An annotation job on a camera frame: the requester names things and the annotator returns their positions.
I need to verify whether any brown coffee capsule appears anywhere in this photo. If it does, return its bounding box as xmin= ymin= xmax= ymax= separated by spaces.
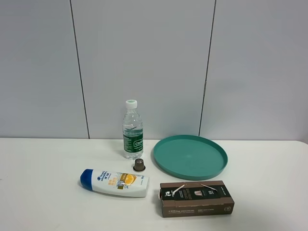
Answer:
xmin=133 ymin=158 xmax=146 ymax=172

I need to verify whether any white shampoo bottle blue cap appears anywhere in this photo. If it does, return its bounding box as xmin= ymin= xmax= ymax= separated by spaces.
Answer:
xmin=80 ymin=169 xmax=149 ymax=198

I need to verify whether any brown coffee capsule box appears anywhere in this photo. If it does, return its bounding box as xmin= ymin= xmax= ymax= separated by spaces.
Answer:
xmin=159 ymin=180 xmax=235 ymax=218

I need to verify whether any teal round plastic tray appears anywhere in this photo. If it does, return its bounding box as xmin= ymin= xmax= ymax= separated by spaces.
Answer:
xmin=153 ymin=135 xmax=228 ymax=181

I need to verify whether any clear water bottle green label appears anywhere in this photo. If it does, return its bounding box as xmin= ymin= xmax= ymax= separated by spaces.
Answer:
xmin=122 ymin=100 xmax=143 ymax=160

